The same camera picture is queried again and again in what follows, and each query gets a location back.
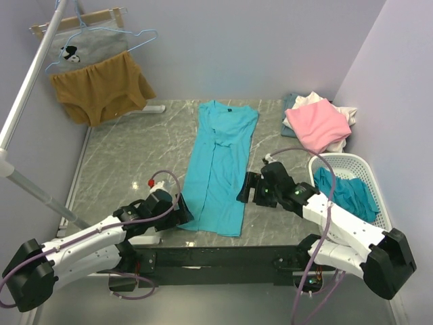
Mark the wooden clip hanger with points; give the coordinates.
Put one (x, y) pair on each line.
(89, 19)

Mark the teal shirt in basket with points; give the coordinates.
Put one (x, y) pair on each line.
(353, 195)

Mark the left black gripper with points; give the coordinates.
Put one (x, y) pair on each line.
(180, 210)

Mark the turquoise polo shirt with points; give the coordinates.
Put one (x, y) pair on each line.
(217, 168)

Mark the grey panda shirt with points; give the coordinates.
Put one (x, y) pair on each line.
(73, 50)

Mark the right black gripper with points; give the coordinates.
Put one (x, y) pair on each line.
(254, 189)

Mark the grey-blue folded shirt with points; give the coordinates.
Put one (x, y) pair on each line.
(287, 103)

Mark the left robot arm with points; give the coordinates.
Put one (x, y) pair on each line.
(37, 270)

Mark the pink folded shirt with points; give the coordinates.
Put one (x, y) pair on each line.
(318, 125)

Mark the brown mustard shirt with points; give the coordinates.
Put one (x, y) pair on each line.
(103, 91)

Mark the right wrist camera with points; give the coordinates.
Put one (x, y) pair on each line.
(269, 159)

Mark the light blue wire hanger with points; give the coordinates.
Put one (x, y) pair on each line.
(135, 40)

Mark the white laundry basket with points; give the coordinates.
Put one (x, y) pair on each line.
(349, 166)

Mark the black base beam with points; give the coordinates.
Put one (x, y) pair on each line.
(217, 265)

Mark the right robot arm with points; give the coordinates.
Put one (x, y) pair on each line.
(383, 259)

